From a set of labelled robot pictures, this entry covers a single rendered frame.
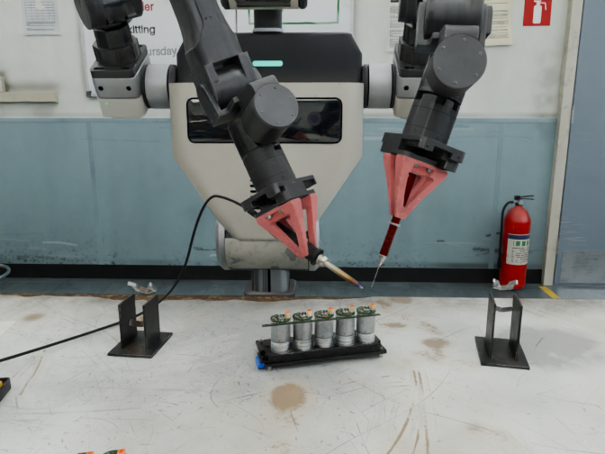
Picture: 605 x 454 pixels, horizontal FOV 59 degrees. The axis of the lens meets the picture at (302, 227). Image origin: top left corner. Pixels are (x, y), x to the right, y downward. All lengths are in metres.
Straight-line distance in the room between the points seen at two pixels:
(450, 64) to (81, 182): 3.11
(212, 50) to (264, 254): 0.48
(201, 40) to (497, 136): 2.77
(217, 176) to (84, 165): 2.52
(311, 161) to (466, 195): 2.39
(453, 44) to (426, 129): 0.11
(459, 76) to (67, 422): 0.55
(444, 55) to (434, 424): 0.38
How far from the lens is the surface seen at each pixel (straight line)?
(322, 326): 0.68
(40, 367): 0.76
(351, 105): 1.04
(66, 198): 3.62
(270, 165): 0.71
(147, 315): 0.74
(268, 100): 0.66
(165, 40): 3.33
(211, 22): 0.75
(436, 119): 0.67
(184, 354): 0.74
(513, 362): 0.74
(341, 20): 3.22
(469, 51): 0.62
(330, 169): 1.04
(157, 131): 3.36
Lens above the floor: 1.07
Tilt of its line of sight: 13 degrees down
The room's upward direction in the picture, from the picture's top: straight up
